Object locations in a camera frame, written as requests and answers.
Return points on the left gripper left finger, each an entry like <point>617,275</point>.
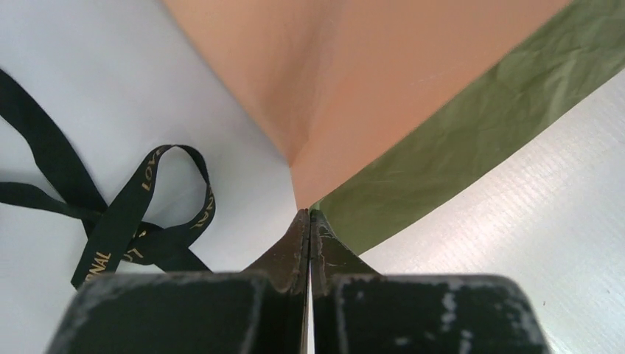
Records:
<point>262,309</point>

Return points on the two-sided peach green wrapping paper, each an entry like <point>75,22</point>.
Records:
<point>385,110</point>

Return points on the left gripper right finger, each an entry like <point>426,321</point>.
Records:
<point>358,310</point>

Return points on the black ribbon with gold text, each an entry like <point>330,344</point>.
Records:
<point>116,232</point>

